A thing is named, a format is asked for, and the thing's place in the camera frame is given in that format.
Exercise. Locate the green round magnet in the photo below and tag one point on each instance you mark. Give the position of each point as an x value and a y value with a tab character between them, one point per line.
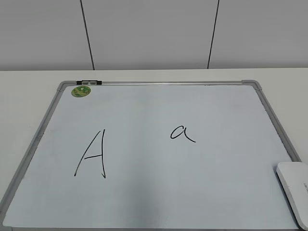
81	91

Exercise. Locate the white board eraser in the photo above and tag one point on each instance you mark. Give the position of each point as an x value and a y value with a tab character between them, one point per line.
294	179

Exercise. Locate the white board with grey frame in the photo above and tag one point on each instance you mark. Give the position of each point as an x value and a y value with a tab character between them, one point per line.
155	156

